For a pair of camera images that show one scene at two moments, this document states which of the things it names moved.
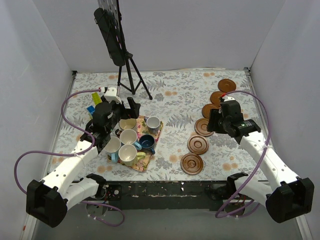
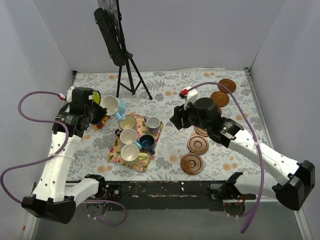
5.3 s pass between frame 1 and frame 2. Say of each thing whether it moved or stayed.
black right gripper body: moved
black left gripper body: moved
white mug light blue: moved
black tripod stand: stayed
